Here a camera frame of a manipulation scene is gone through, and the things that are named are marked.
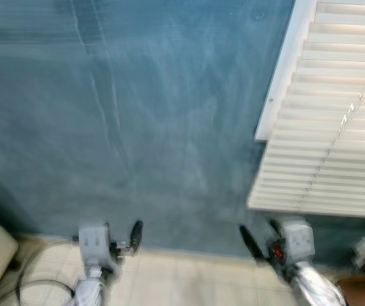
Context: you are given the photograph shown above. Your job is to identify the white slatted window blind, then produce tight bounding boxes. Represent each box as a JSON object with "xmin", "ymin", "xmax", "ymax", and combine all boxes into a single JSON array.
[{"xmin": 246, "ymin": 0, "xmax": 365, "ymax": 219}]

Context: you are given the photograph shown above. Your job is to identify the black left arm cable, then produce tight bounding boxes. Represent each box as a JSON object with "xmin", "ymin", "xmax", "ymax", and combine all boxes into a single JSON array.
[{"xmin": 13, "ymin": 236, "xmax": 81, "ymax": 306}]

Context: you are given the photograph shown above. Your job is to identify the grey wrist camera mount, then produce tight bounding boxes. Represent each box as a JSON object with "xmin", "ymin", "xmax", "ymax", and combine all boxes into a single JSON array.
[
  {"xmin": 278, "ymin": 218, "xmax": 316, "ymax": 263},
  {"xmin": 78, "ymin": 224, "xmax": 113, "ymax": 267}
]

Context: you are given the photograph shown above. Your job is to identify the thin blind pull cord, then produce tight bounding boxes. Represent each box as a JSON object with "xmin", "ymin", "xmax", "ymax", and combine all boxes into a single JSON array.
[{"xmin": 307, "ymin": 54, "xmax": 365, "ymax": 198}]

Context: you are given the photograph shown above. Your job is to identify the white window frame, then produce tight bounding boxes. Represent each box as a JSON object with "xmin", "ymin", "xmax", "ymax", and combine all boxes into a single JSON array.
[{"xmin": 254, "ymin": 0, "xmax": 318, "ymax": 142}]

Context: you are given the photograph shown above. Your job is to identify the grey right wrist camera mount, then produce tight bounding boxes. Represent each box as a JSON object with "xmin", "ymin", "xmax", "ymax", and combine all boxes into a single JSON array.
[{"xmin": 278, "ymin": 218, "xmax": 316, "ymax": 263}]

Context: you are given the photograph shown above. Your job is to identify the brown wooden table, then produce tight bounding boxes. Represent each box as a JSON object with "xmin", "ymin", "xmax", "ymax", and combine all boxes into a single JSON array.
[{"xmin": 334, "ymin": 273, "xmax": 365, "ymax": 306}]

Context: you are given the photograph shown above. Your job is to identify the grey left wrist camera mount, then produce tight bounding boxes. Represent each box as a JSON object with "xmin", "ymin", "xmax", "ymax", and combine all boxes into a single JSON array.
[{"xmin": 78, "ymin": 224, "xmax": 113, "ymax": 267}]

